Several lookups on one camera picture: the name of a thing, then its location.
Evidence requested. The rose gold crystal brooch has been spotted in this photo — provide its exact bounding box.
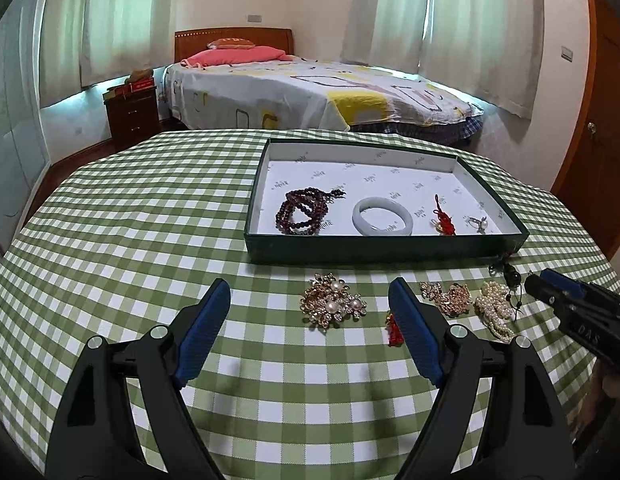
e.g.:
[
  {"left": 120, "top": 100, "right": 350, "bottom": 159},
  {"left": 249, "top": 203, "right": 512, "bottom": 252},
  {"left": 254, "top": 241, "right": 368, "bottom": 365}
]
[{"left": 419, "top": 282, "right": 471, "bottom": 318}]

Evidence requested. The green checkered tablecloth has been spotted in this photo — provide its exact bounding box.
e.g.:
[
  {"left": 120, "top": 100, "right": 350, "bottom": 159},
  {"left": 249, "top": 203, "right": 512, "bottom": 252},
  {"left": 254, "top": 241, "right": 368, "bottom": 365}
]
[{"left": 0, "top": 128, "right": 620, "bottom": 476}]

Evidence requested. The person's right hand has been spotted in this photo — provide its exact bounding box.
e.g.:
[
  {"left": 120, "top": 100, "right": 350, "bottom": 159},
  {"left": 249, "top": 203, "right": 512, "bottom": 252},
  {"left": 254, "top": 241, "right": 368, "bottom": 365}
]
[{"left": 574, "top": 359, "right": 620, "bottom": 437}]

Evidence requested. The dark wooden nightstand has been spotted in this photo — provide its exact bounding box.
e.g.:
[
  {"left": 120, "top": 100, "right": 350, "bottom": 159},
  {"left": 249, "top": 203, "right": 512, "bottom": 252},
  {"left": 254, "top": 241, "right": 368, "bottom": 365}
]
[{"left": 103, "top": 84, "right": 161, "bottom": 148}]

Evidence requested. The dark green jewelry tray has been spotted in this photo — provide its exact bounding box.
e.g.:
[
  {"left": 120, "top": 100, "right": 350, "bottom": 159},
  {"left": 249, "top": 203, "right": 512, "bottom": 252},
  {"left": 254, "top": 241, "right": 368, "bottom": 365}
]
[{"left": 244, "top": 139, "right": 529, "bottom": 266}]

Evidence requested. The small silver brooch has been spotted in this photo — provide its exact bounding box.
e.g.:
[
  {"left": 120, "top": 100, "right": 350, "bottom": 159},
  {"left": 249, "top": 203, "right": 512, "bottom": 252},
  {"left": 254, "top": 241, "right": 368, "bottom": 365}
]
[{"left": 467, "top": 217, "right": 488, "bottom": 235}]

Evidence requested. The left pale green curtain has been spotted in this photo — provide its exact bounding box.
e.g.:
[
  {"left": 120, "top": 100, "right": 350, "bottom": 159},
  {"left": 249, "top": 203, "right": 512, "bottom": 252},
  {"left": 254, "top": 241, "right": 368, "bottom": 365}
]
[{"left": 39, "top": 0, "right": 174, "bottom": 107}]

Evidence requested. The black cord pendant necklace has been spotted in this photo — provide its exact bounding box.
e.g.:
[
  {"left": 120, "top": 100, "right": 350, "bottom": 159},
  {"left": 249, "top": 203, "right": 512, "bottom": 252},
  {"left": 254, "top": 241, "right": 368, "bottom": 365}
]
[{"left": 487, "top": 253, "right": 524, "bottom": 311}]

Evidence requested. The pale green curtain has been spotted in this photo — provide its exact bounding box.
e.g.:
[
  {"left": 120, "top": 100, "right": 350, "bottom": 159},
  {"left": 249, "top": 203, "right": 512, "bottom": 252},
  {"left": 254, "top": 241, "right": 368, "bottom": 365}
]
[
  {"left": 39, "top": 0, "right": 174, "bottom": 107},
  {"left": 341, "top": 0, "right": 544, "bottom": 119}
]

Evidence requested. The pearl cluster bracelet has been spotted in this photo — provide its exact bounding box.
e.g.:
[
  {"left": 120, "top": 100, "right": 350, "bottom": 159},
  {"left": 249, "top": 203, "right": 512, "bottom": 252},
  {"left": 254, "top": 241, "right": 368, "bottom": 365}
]
[{"left": 472, "top": 280, "right": 518, "bottom": 344}]

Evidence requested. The gold pearl flower brooch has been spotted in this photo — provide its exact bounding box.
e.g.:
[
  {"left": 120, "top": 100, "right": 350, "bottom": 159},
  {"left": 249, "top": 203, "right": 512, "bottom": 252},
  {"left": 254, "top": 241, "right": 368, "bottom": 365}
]
[{"left": 299, "top": 273, "right": 367, "bottom": 332}]

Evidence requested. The pink pillow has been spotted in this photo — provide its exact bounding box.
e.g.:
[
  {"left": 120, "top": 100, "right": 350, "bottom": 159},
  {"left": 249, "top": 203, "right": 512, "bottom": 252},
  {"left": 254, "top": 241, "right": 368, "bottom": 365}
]
[{"left": 181, "top": 46, "right": 293, "bottom": 68}]

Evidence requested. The white wall switch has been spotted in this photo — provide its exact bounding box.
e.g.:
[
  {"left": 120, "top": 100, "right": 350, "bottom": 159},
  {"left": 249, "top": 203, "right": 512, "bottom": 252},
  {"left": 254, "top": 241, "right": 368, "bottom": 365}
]
[{"left": 561, "top": 46, "right": 573, "bottom": 63}]

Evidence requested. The red knot tassel charm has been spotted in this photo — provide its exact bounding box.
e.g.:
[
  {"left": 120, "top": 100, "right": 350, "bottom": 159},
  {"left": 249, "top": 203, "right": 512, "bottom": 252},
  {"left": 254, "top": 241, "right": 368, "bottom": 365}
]
[{"left": 386, "top": 312, "right": 404, "bottom": 348}]

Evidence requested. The orange patterned cushion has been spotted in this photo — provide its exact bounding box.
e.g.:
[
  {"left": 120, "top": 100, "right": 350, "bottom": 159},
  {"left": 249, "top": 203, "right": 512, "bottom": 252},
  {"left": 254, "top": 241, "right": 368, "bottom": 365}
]
[{"left": 207, "top": 37, "right": 255, "bottom": 50}]

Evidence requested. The right pale green curtain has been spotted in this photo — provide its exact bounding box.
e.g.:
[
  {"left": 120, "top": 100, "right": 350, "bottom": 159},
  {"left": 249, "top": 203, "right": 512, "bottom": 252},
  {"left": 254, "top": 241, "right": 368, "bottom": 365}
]
[{"left": 341, "top": 0, "right": 544, "bottom": 119}]

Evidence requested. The brown wooden door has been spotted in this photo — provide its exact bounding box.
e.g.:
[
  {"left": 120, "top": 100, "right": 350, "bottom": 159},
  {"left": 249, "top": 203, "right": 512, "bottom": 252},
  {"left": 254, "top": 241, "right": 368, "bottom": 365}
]
[{"left": 552, "top": 0, "right": 620, "bottom": 258}]

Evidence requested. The wooden headboard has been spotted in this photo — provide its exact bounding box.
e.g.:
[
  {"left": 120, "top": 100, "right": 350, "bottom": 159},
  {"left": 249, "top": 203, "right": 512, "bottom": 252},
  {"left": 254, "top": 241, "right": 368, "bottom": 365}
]
[{"left": 173, "top": 27, "right": 295, "bottom": 63}]

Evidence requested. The red tassel gold charm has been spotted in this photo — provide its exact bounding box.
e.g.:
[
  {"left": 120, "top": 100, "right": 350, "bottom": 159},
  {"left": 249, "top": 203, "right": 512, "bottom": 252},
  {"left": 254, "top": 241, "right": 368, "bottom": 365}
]
[{"left": 432, "top": 194, "right": 456, "bottom": 236}]

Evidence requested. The bed with patterned sheet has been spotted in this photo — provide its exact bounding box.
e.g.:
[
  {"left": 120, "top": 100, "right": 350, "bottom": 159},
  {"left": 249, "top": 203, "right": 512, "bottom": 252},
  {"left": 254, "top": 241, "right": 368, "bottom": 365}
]
[{"left": 162, "top": 56, "right": 483, "bottom": 145}]

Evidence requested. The dark red bead necklace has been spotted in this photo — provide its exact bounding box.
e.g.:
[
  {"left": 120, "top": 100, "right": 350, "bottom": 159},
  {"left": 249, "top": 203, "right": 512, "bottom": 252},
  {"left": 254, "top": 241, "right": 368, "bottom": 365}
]
[{"left": 274, "top": 186, "right": 347, "bottom": 238}]

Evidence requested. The red box on nightstand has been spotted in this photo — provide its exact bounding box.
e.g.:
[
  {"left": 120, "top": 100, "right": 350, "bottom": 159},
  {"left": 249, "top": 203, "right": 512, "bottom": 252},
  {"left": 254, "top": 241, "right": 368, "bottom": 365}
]
[{"left": 124, "top": 68, "right": 155, "bottom": 93}]

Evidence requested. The pale jade bangle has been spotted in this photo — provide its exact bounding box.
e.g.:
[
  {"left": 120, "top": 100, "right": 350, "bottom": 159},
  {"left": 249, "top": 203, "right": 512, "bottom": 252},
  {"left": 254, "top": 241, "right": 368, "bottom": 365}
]
[{"left": 352, "top": 196, "right": 414, "bottom": 236}]

